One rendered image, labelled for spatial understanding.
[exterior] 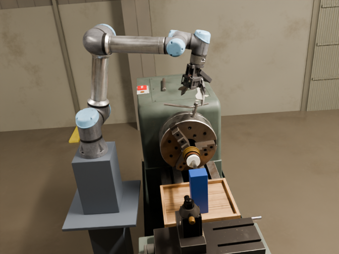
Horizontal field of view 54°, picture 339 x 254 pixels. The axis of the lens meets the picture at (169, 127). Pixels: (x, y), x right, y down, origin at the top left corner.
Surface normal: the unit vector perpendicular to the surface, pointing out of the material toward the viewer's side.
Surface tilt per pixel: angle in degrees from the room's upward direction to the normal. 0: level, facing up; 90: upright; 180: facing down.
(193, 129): 90
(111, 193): 90
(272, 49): 90
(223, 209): 0
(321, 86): 90
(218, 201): 0
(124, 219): 0
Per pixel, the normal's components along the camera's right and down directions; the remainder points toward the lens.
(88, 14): 0.01, 0.46
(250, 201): -0.07, -0.89
